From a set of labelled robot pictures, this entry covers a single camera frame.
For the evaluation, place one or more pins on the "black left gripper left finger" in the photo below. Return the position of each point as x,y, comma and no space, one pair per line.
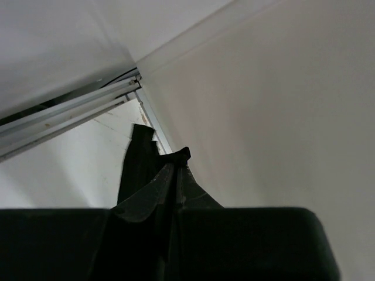
144,202

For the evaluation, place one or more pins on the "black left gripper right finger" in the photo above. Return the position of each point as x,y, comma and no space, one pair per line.
190,194

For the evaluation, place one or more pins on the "black trousers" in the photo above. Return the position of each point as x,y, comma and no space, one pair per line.
142,161

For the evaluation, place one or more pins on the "aluminium table edge rail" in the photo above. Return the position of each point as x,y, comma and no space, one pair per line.
31,127

